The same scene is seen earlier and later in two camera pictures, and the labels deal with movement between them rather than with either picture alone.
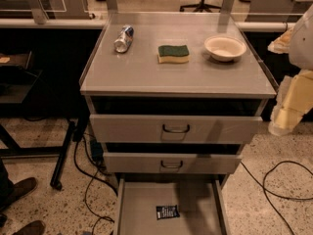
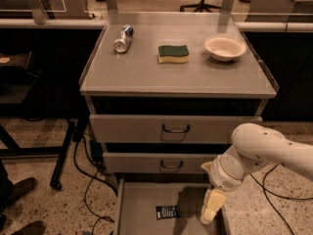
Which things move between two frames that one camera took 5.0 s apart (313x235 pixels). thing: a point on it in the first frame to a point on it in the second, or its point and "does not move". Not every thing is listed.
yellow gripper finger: (282, 44) to (227, 170)
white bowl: (225, 48) does not move
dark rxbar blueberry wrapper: (166, 211) does not move
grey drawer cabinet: (174, 99) does not move
